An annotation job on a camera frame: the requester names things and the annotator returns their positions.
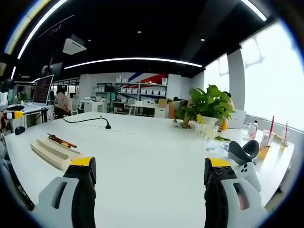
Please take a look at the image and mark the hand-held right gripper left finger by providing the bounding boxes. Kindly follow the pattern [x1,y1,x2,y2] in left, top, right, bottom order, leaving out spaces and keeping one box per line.
[30,156,97,228]

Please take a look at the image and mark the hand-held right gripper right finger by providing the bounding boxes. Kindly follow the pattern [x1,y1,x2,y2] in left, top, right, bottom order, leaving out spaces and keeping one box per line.
[204,157,269,228]

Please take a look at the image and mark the dark brown wooden utensil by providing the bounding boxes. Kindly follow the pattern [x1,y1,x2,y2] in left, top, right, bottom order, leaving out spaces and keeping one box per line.
[47,133,63,143]

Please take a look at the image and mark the beige cutlery case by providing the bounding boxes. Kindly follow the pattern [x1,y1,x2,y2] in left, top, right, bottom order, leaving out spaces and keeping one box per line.
[30,139,72,171]

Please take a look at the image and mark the beige cutlery case lid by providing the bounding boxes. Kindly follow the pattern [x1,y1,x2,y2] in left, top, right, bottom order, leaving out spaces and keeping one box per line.
[46,137,83,159]

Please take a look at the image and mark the light brown wooden utensil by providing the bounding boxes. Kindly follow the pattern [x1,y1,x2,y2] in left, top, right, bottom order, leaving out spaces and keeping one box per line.
[56,139,77,149]

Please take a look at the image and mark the white game controller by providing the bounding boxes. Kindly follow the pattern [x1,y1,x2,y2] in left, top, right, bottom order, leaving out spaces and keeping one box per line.
[237,161,262,193]

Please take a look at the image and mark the grey black headset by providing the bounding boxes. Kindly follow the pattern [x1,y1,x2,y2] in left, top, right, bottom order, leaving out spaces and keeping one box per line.
[228,140,260,166]

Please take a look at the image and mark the printed paper sheets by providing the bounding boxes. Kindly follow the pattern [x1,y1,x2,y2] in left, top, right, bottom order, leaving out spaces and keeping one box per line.
[205,138,230,155]

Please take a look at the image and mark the orange drink cup red straw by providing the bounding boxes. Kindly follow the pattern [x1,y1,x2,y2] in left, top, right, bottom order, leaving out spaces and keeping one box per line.
[257,115,275,160]

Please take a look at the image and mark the clear glass cup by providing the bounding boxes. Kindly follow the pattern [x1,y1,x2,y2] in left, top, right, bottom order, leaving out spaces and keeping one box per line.
[195,123,207,138]

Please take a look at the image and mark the clear plastic bottle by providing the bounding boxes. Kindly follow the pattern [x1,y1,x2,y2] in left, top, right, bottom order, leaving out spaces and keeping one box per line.
[247,120,259,140]

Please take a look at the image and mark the white ceiling air conditioner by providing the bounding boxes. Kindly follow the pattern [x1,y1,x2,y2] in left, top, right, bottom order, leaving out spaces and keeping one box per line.
[62,37,87,56]

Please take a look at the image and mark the white box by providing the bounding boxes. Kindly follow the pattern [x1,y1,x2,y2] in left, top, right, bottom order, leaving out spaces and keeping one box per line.
[228,109,247,130]

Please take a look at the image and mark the yellow drink cup red straw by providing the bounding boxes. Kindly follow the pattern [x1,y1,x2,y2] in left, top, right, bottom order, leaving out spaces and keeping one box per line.
[279,121,291,151]

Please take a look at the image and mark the green potted plant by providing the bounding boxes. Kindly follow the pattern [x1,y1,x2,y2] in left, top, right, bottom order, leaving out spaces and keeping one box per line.
[173,84,236,139]

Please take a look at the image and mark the grey storage shelf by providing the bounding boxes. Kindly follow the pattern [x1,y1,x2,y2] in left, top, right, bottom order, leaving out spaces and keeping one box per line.
[95,81,168,113]

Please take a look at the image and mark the black table cable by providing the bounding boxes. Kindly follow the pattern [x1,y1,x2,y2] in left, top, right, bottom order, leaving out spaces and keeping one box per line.
[60,117,112,130]

